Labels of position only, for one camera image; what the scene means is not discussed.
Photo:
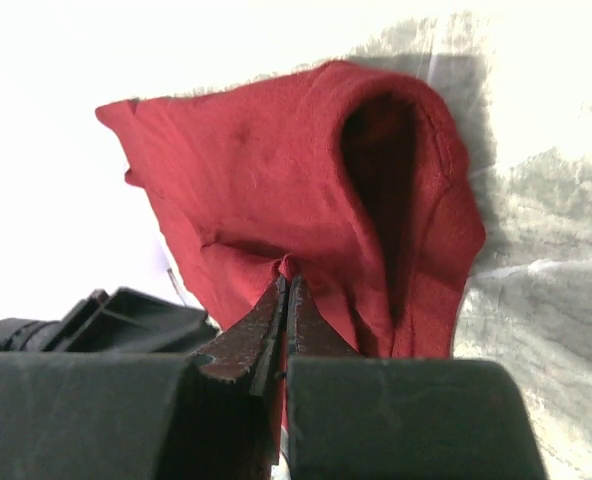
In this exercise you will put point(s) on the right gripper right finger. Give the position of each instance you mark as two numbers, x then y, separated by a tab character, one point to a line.
315	352

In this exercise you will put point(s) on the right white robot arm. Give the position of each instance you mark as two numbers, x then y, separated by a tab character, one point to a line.
129	386

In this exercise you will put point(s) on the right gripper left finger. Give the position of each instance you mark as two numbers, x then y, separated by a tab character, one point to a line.
241	399

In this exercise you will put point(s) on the dark red t shirt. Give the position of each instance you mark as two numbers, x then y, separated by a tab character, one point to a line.
354	178

